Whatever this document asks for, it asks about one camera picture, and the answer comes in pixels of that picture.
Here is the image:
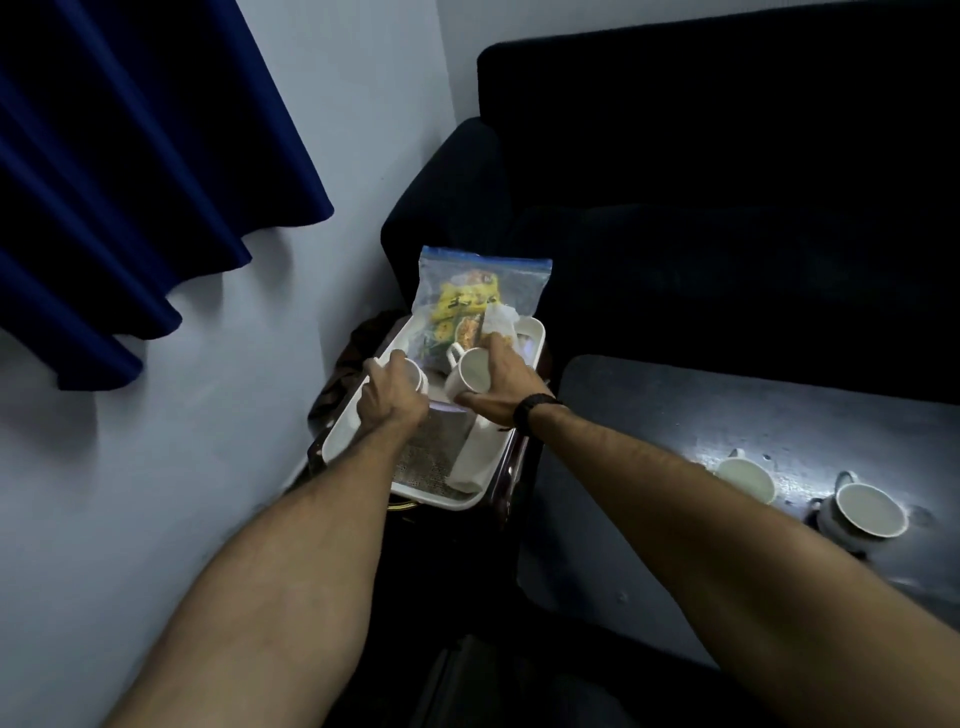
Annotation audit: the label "person's right hand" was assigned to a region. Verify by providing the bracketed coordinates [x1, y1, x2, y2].
[453, 332, 556, 430]

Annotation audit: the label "person's left hand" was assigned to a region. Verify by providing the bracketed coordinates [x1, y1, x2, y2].
[353, 356, 430, 444]

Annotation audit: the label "white cup patterned base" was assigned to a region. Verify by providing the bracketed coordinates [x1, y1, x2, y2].
[363, 355, 430, 400]
[809, 470, 910, 556]

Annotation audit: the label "plain white cup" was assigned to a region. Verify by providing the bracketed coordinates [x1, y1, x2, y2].
[712, 448, 778, 505]
[443, 343, 493, 403]

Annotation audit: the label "white paper napkins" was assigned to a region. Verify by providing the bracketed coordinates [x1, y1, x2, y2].
[446, 414, 505, 494]

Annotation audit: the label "clear zip bag blue seal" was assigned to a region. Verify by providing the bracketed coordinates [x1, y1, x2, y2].
[410, 245, 553, 361]

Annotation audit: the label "person's right forearm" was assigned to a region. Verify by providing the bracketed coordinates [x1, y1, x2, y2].
[528, 408, 960, 728]

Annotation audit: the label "person's left forearm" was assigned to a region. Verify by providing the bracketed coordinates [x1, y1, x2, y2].
[104, 423, 433, 728]

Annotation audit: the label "black wristband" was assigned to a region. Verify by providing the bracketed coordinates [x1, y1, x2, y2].
[514, 393, 565, 438]

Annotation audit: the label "white printed serving tray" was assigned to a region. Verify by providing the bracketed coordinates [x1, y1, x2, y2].
[307, 313, 547, 513]

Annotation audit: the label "dark brown side table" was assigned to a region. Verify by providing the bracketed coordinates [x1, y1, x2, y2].
[307, 311, 556, 526]

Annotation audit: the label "white paper packet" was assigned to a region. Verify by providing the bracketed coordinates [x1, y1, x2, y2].
[482, 299, 520, 350]

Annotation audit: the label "black table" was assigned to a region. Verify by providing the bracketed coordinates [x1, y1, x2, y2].
[517, 353, 960, 669]

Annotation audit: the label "dark blue sofa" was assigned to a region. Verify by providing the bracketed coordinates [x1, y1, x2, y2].
[380, 3, 960, 406]

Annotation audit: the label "blue curtain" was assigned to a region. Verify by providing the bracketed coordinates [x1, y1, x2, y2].
[0, 0, 335, 391]

